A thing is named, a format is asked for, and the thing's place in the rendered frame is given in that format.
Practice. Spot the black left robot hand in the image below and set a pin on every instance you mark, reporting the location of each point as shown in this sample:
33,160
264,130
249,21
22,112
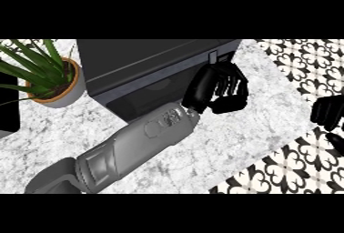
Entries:
208,88

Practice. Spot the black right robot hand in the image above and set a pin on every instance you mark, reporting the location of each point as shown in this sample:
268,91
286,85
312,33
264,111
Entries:
327,110

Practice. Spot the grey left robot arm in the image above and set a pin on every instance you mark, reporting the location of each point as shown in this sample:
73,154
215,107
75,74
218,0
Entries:
135,145

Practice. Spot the dark grey microwave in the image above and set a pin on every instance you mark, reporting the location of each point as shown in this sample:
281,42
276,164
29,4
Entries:
149,72

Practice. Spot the white plant pot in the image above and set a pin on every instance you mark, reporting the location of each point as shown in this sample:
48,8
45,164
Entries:
63,91

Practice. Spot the green potted plant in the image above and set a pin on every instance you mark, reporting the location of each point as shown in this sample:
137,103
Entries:
36,69

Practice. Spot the black appliance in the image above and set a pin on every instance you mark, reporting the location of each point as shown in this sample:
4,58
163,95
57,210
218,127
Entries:
8,103

